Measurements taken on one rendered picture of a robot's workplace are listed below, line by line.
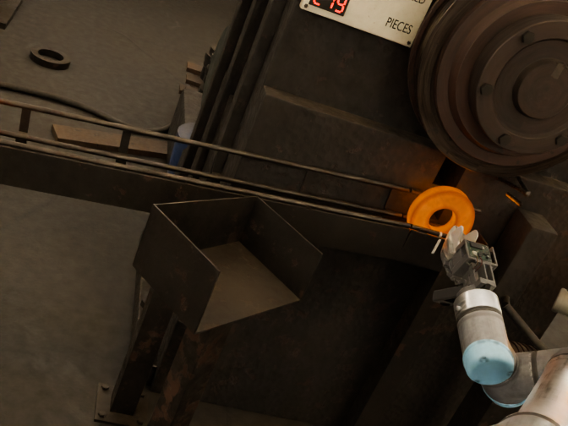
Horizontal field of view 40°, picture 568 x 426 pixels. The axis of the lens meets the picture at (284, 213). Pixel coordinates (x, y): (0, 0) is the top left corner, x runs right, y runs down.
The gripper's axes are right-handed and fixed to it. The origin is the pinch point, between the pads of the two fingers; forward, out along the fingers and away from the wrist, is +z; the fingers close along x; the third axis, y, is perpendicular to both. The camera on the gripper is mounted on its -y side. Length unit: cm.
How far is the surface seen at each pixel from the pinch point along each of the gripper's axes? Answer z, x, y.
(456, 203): 7.9, -0.7, 1.7
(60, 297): 21, 75, -85
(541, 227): 6.4, -22.4, 3.4
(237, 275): -20, 47, -9
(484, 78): 7.3, 12.9, 34.5
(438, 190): 9.4, 4.2, 2.6
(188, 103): 138, 43, -97
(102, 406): -18, 60, -72
